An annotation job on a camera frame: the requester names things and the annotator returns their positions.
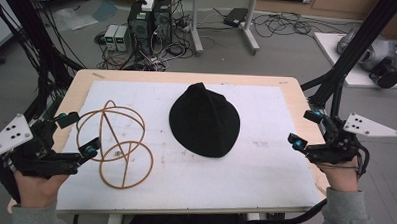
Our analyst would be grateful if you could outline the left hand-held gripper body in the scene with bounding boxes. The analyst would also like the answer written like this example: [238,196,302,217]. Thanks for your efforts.
[0,112,85,182]

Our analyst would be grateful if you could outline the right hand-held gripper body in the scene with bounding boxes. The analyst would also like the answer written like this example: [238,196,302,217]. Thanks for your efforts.
[306,110,397,168]

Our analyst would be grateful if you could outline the black knit hat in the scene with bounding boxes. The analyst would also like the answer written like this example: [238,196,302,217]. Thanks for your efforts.
[167,80,243,159]

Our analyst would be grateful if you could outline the person's right hand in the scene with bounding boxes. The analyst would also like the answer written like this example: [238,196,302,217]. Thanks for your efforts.
[316,155,361,195]

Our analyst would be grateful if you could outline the person's left hand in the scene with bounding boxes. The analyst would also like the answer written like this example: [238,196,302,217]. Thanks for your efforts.
[12,171,69,210]

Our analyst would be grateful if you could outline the white floor board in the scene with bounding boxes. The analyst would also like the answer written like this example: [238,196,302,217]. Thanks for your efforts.
[311,31,397,90]

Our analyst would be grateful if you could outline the white table mat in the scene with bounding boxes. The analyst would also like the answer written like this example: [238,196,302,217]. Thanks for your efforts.
[55,77,329,220]

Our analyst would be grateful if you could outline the black device on board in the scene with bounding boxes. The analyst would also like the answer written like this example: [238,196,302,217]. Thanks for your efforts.
[367,57,397,90]

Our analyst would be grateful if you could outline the grey robot shell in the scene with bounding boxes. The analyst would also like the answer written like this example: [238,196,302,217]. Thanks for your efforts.
[335,26,397,74]

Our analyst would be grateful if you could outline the grey power supply unit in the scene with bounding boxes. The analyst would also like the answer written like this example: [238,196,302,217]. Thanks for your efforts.
[103,24,119,52]
[114,24,132,53]

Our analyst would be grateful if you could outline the clear plastic sheet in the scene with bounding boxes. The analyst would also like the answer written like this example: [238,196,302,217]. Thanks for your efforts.
[51,6,100,33]

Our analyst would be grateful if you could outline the white metal stand leg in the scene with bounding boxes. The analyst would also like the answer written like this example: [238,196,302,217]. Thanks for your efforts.
[240,0,262,56]
[187,0,206,57]

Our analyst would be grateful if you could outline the teal sheet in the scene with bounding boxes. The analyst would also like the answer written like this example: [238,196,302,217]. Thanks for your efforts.
[92,0,119,23]

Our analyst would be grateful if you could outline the black computer tower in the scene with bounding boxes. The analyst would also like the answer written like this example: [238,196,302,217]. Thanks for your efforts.
[125,0,155,55]
[151,0,175,47]

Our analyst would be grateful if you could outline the person's dark clothing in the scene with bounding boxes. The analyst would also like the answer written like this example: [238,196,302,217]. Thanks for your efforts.
[127,209,251,224]

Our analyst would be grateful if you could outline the black flat box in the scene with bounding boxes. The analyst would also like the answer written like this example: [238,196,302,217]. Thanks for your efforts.
[222,6,250,29]

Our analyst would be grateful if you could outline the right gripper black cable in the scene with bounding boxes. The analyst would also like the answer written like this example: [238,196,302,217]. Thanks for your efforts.
[353,142,371,178]

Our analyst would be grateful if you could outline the thick black cable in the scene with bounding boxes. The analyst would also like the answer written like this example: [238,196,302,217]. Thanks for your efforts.
[247,195,329,224]

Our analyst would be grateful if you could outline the black metal frame stand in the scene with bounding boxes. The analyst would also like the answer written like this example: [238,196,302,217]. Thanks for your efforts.
[0,0,88,124]
[298,0,397,121]

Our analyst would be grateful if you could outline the tangle of black floor cables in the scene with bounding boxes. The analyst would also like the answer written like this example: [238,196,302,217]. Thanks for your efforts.
[251,11,349,42]

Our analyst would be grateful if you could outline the tangle of cables by computers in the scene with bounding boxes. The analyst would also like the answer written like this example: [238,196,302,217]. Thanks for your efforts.
[93,31,196,74]

